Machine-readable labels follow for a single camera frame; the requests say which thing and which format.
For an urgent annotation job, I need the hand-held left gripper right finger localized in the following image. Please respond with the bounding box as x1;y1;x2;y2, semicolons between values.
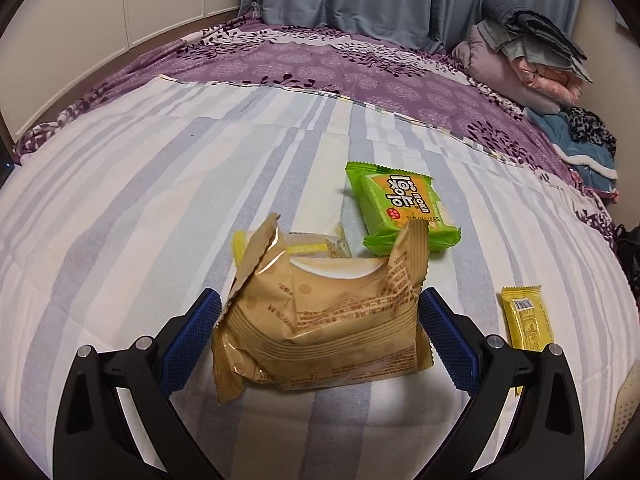
419;287;586;480

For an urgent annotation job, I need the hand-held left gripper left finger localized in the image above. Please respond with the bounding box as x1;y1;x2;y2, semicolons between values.
51;287;226;480

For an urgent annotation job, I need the tan pastry snack packet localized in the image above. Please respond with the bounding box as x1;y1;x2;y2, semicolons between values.
211;212;433;405

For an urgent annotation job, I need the yellow snack bar packet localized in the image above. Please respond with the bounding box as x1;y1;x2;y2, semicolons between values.
501;285;556;397

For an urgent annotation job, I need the green biscuit packet orange label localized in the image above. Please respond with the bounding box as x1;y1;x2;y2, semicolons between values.
345;161;462;257

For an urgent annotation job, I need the pale yellow snack packet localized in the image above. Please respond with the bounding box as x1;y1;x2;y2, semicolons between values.
232;225;353;262

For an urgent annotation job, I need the striped blanket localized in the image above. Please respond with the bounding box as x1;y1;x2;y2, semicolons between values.
0;75;640;480

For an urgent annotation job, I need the black backpack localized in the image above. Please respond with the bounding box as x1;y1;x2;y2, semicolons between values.
614;224;640;307

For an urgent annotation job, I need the blue fleece garment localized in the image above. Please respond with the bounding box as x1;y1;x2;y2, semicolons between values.
525;107;619;194

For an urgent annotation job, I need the leopard print garment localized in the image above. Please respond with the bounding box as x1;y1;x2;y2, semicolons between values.
565;107;619;154

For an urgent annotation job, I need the pink folded quilt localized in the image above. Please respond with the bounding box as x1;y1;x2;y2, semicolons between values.
517;57;587;104

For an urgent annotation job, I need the purple floral bedsheet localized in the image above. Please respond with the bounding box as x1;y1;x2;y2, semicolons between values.
15;10;618;256

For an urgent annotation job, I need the light grey folded blanket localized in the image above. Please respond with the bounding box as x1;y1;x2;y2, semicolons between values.
495;35;594;84

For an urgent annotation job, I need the dark grey folded blanket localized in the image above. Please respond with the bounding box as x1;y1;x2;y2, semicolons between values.
482;0;588;63

